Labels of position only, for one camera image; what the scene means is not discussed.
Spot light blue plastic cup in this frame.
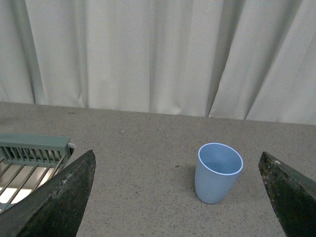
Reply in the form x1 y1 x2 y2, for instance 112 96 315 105
195 143 243 204

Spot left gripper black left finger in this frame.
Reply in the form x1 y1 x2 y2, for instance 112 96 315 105
0 150 96 237

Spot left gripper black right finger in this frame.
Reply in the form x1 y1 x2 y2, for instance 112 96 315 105
258 152 316 237

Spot green dish drying rack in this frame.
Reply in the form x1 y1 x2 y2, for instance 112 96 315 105
0 133 74 212

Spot white pleated curtain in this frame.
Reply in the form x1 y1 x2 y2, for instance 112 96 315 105
0 0 316 124

